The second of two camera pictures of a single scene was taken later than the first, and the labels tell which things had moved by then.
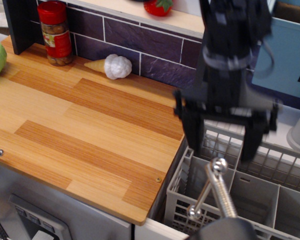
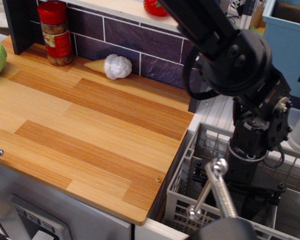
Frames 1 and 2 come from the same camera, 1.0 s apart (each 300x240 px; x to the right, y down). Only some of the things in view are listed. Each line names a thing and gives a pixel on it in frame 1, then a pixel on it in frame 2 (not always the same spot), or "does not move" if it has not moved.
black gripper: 225,96 to 241,175
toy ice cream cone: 114,66 does not move
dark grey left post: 24,23 does not move
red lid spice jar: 56,35 does not move
